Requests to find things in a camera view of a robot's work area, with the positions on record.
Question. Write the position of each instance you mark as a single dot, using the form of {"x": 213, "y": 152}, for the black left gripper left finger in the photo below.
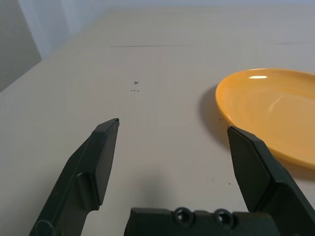
{"x": 81, "y": 184}

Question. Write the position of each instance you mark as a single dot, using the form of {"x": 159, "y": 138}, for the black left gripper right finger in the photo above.
{"x": 258, "y": 177}

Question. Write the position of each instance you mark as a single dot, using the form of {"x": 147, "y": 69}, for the yellow plastic plate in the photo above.
{"x": 270, "y": 110}

